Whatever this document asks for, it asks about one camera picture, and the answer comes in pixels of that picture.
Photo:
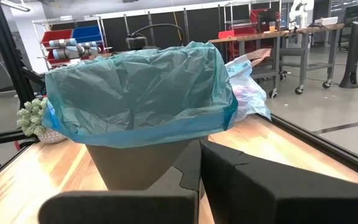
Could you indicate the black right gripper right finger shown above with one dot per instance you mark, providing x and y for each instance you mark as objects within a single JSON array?
[{"x": 291, "y": 199}]

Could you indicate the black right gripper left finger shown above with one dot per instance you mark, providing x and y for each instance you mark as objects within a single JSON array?
[{"x": 120, "y": 207}]

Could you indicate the brown trash bin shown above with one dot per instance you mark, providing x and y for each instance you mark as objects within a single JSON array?
[{"x": 135, "y": 168}]

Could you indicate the light blue trash bag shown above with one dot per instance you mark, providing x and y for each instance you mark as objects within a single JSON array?
[{"x": 247, "y": 93}]

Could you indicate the teal trash bag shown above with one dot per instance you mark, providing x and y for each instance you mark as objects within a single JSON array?
[{"x": 135, "y": 93}]

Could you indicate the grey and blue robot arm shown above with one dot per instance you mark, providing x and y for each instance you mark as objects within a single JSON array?
[{"x": 73, "y": 49}]

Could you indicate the green artificial succulent plant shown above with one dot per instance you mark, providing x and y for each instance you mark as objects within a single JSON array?
[{"x": 31, "y": 118}]

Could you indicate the wooden table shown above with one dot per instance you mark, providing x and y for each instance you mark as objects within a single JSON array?
[{"x": 275, "y": 34}]

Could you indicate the blue storage bin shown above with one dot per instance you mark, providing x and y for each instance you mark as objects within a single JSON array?
[{"x": 87, "y": 33}]

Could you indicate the red storage bin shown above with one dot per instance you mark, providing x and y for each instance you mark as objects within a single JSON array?
[
  {"x": 261, "y": 18},
  {"x": 56, "y": 37}
]

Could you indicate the white robot figure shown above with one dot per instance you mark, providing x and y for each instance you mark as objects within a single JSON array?
[{"x": 301, "y": 14}]

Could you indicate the black partition panels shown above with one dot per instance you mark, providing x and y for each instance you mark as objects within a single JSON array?
[{"x": 197, "y": 25}]

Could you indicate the black pedestal stand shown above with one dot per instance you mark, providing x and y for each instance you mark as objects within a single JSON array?
[{"x": 351, "y": 56}]

